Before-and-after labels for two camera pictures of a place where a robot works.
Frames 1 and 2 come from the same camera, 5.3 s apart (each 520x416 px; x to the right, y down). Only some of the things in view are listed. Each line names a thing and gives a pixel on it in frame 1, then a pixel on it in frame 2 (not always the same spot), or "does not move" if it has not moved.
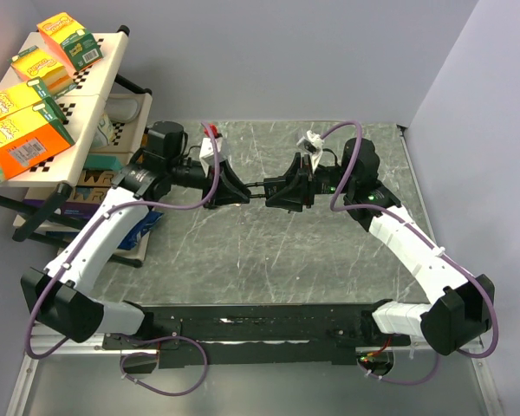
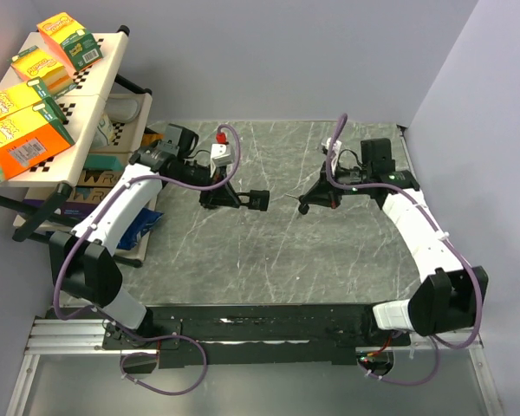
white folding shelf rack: [107, 118] does not move
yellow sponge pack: [35, 62] does not move
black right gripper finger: [295, 176] -> [319, 194]
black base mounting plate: [251, 335] does not move
